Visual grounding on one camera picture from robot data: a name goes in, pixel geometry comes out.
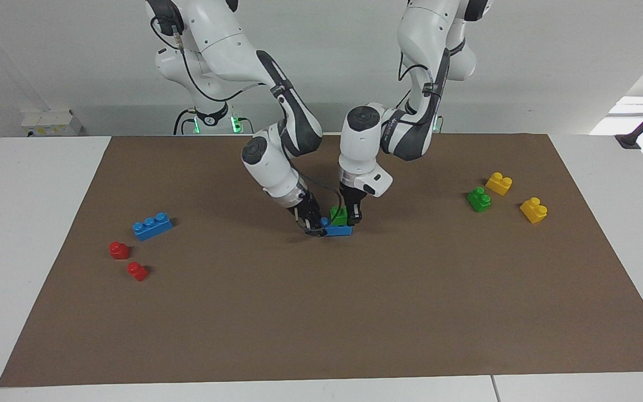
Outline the yellow two-stud brick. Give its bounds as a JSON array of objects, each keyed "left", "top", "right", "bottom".
[
  {"left": 520, "top": 197, "right": 548, "bottom": 224},
  {"left": 485, "top": 172, "right": 513, "bottom": 196}
]

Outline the black right base cable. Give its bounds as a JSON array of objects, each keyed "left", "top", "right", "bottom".
[{"left": 174, "top": 108, "right": 196, "bottom": 135}]

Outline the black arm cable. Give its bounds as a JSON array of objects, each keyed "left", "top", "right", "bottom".
[
  {"left": 397, "top": 59, "right": 450, "bottom": 121},
  {"left": 151, "top": 14, "right": 347, "bottom": 210}
]

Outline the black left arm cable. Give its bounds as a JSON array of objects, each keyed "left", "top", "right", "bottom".
[{"left": 397, "top": 59, "right": 450, "bottom": 121}]

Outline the blue three-stud brick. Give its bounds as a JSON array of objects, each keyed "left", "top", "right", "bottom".
[
  {"left": 132, "top": 212, "right": 174, "bottom": 242},
  {"left": 320, "top": 217, "right": 354, "bottom": 237}
]

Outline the brown paper mat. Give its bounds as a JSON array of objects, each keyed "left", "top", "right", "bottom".
[{"left": 0, "top": 133, "right": 643, "bottom": 387}]

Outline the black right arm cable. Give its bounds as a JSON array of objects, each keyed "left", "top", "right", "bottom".
[{"left": 151, "top": 14, "right": 347, "bottom": 210}]

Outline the white socket box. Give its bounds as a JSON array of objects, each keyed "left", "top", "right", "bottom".
[{"left": 20, "top": 109, "right": 83, "bottom": 136}]

